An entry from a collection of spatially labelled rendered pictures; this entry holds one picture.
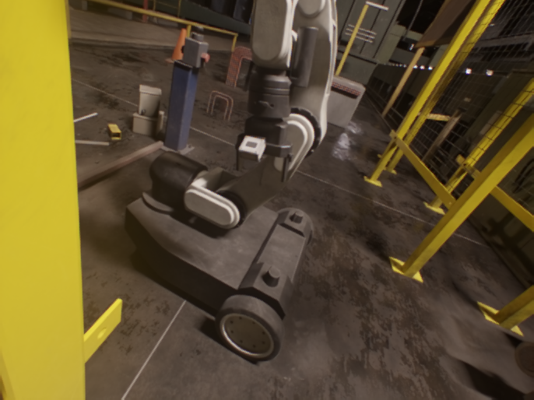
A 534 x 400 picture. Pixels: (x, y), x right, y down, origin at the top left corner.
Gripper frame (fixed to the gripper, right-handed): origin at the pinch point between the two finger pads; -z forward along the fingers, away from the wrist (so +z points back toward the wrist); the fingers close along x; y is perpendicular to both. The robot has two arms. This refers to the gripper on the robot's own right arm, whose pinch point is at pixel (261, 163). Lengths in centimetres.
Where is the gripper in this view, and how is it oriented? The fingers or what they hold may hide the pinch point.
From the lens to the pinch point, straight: 58.2
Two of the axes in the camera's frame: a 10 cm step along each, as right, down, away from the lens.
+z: 1.0, -8.9, -4.4
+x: 9.3, 2.4, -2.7
